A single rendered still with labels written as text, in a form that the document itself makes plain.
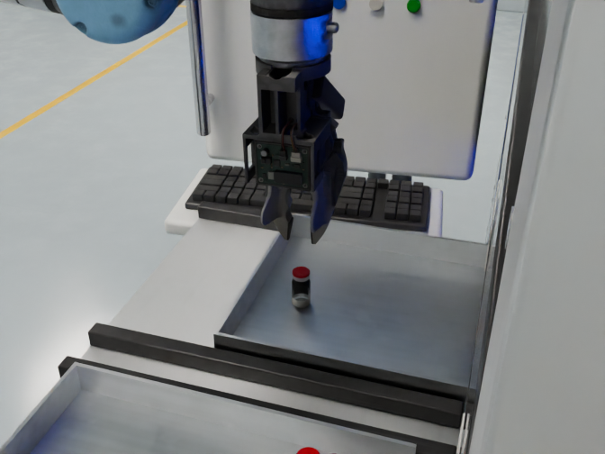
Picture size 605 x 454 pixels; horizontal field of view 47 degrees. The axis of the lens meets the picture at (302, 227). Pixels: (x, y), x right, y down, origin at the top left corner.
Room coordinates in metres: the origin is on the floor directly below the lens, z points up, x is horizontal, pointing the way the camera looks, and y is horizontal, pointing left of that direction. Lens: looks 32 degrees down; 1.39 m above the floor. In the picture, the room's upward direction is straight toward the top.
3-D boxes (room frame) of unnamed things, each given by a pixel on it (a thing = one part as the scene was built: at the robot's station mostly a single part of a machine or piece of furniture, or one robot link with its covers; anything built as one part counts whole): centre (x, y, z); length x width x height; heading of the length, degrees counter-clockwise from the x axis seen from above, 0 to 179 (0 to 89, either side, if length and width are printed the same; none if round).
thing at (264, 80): (0.63, 0.01, 1.12); 0.09 x 0.08 x 0.12; 163
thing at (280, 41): (0.64, 0.01, 1.20); 0.08 x 0.08 x 0.05
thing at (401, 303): (0.63, -0.11, 0.90); 0.34 x 0.26 x 0.04; 73
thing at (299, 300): (0.65, 0.00, 0.90); 0.02 x 0.02 x 0.04
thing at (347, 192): (1.04, -0.01, 0.82); 0.40 x 0.14 x 0.02; 79
